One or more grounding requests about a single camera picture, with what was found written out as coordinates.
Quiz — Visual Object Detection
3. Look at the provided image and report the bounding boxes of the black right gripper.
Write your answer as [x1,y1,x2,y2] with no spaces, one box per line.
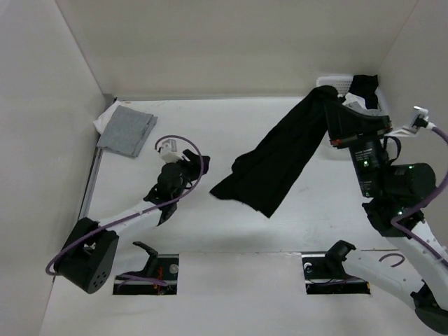
[317,99,384,195]

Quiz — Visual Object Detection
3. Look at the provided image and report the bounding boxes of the grey tank top in basket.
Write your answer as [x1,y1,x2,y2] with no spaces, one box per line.
[363,109,383,116]

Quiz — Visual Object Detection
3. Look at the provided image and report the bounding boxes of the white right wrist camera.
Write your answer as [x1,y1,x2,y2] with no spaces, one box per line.
[386,106,429,137]

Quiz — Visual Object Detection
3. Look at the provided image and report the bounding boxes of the black tank top in basket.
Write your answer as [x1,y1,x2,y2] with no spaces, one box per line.
[349,75,379,109]

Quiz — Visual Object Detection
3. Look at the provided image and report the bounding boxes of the folded grey tank top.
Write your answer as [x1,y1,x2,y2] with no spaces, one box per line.
[97,106,158,158]

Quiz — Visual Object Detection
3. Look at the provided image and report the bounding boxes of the black tank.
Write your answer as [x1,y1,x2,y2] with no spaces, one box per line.
[210,85,338,218]
[349,75,379,109]

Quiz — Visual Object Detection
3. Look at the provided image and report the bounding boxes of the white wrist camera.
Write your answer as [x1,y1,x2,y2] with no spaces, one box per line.
[157,139,182,163]
[386,106,429,137]

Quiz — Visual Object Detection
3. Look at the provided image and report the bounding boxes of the white plastic laundry basket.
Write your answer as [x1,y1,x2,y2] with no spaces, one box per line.
[316,73,390,162]

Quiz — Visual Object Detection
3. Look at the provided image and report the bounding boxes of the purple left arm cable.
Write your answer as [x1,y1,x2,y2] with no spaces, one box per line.
[45,134,206,275]

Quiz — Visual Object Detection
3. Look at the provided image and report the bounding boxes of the folded white tank top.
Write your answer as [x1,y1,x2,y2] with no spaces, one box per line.
[93,104,118,134]

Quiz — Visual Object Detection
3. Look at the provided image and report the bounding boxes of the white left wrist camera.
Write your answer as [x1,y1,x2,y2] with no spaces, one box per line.
[157,139,182,163]

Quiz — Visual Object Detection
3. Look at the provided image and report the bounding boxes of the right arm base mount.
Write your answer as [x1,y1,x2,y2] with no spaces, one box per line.
[302,240,371,295]

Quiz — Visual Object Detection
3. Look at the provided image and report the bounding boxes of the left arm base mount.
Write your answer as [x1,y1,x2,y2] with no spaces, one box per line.
[113,241,180,296]

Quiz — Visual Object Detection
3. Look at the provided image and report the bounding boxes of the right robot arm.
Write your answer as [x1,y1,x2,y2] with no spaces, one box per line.
[323,99,447,335]

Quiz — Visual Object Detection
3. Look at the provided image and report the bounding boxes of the white tank top in basket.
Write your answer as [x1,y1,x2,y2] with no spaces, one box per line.
[342,92,366,111]

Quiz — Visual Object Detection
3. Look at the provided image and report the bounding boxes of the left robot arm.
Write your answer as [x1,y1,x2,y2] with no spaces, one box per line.
[52,150,211,294]

